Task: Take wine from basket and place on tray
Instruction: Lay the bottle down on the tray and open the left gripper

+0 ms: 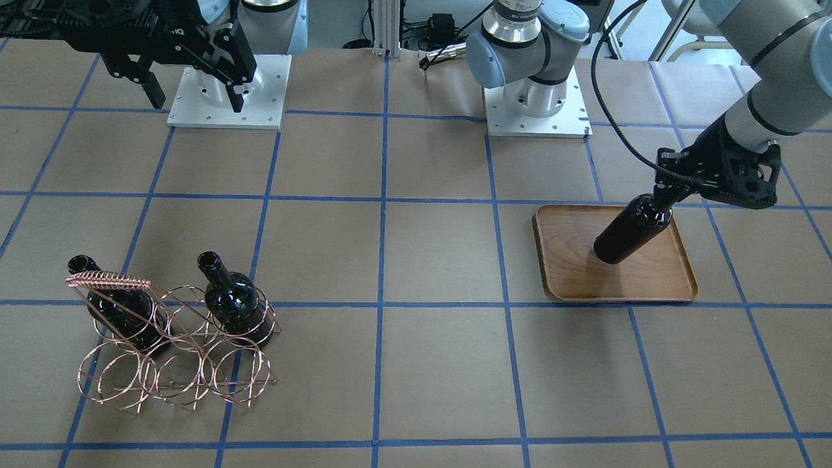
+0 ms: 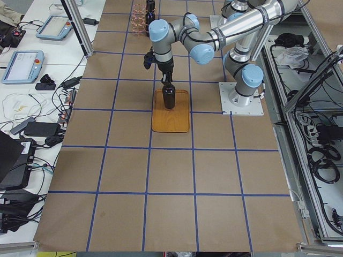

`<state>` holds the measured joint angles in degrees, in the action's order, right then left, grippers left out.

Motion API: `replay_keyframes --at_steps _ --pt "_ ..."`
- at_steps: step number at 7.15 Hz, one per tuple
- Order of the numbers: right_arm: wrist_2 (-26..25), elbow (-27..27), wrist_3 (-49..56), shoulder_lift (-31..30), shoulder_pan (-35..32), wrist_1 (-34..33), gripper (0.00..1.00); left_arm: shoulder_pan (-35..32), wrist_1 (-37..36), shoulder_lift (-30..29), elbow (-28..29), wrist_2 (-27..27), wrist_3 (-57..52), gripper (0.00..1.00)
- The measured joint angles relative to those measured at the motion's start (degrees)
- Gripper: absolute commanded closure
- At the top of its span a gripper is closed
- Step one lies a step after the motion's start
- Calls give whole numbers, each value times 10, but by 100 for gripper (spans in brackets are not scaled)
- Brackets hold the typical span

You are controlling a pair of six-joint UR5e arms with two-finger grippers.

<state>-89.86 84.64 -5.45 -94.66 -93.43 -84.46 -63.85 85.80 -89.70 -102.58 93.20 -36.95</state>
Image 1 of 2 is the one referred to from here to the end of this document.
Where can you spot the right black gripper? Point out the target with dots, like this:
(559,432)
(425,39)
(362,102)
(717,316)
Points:
(184,40)

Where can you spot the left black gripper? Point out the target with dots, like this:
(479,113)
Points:
(707,156)

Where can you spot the dark wine bottle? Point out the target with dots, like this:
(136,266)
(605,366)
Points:
(128,314)
(644,218)
(234,302)

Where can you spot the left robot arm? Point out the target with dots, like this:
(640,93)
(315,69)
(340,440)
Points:
(786,43)

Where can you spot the wooden tray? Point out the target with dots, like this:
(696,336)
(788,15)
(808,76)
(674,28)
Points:
(660,271)

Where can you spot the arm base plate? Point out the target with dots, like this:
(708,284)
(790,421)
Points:
(201,101)
(529,109)

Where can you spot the copper wire bottle basket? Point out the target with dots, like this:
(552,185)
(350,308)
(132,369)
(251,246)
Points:
(193,359)

